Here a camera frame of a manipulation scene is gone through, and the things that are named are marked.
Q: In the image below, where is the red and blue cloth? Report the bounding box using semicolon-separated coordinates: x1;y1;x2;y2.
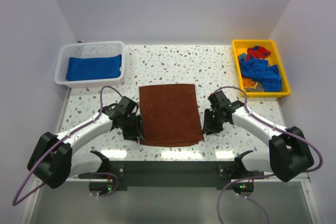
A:
247;46;271;60

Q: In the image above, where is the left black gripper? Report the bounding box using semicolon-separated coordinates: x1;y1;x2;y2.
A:
121;113;145;141

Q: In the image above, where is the folded blue towel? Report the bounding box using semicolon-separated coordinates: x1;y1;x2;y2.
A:
66;54;122;81

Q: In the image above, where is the blue towel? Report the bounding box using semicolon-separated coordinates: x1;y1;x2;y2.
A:
239;58;282;92
66;54;122;81

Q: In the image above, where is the yellow plastic bin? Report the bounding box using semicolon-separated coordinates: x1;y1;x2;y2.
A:
231;39;292;98

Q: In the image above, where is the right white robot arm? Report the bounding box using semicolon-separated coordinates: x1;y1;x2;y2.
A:
202;91;314;182

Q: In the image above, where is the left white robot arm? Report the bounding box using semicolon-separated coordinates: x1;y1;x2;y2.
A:
27;96;144;189

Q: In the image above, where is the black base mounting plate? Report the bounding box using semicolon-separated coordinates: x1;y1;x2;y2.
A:
79;161;263;193

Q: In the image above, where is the white plastic laundry basket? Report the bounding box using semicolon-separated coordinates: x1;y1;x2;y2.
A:
54;41;126;89

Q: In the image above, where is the brown towel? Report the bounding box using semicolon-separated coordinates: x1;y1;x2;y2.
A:
139;84;204;147

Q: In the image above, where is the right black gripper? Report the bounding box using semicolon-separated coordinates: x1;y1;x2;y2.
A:
202;108;226;135

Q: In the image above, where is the grey cloth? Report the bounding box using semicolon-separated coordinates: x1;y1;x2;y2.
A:
246;82;265;92

